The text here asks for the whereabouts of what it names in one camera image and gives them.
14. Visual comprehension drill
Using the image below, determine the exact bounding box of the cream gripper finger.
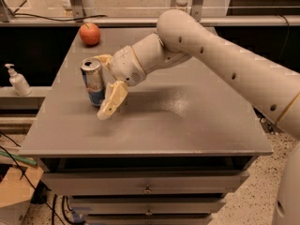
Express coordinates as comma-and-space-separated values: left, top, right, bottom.
97, 81, 128, 120
95, 54, 113, 69

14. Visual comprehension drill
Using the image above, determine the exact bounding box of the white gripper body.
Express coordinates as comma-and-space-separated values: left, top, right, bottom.
110, 46, 146, 86

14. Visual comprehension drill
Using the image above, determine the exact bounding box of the red bull can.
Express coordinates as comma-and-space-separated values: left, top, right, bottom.
80, 58, 106, 107

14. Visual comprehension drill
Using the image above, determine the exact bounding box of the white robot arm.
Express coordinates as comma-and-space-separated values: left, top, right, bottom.
97, 9, 300, 139

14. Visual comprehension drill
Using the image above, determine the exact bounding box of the red apple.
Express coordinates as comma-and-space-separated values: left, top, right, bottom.
79, 22, 100, 46

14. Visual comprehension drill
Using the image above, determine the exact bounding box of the grey drawer cabinet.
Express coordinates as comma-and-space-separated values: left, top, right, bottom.
18, 26, 274, 225

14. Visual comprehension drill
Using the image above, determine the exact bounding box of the white pump dispenser bottle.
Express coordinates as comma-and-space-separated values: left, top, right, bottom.
5, 64, 31, 97

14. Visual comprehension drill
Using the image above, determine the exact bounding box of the top grey drawer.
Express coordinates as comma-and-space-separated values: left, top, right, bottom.
42, 171, 249, 196

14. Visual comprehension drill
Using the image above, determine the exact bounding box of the grey drawer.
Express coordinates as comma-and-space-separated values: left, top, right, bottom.
85, 215, 213, 225
42, 171, 249, 196
69, 197, 225, 215

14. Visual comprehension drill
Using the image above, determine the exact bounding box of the green rod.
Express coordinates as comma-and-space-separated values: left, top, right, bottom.
0, 151, 38, 166

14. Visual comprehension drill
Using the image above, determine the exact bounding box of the middle grey drawer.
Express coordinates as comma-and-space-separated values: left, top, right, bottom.
69, 197, 225, 215

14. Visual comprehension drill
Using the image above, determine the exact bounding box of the bottom grey drawer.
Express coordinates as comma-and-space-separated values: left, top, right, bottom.
85, 215, 213, 225

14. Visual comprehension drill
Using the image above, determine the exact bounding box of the cardboard box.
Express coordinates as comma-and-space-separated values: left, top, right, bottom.
0, 166, 43, 225

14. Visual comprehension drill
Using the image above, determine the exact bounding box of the left metal bracket post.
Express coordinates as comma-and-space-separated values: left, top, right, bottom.
69, 0, 84, 21

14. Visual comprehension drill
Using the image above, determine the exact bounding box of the metal bracket post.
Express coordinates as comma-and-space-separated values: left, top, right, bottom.
69, 0, 84, 21
190, 0, 203, 21

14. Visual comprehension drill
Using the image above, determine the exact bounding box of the black cable on ledge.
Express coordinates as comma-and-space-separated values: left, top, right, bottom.
12, 13, 109, 23

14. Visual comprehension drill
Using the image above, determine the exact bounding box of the right metal bracket post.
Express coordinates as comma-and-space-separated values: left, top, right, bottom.
190, 0, 203, 21

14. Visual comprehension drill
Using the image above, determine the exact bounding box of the black floor cable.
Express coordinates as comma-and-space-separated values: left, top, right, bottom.
0, 131, 68, 225

